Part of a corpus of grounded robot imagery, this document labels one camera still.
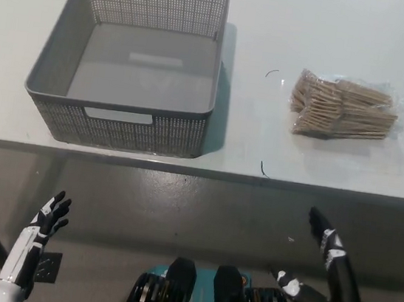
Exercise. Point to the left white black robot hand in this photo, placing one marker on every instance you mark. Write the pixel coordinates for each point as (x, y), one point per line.
(33, 233)

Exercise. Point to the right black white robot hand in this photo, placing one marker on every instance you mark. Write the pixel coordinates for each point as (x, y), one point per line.
(341, 281)

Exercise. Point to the clear bag of wooden forks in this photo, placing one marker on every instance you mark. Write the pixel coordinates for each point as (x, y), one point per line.
(341, 110)

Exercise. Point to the grey perforated plastic basket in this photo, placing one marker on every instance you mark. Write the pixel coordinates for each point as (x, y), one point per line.
(59, 76)

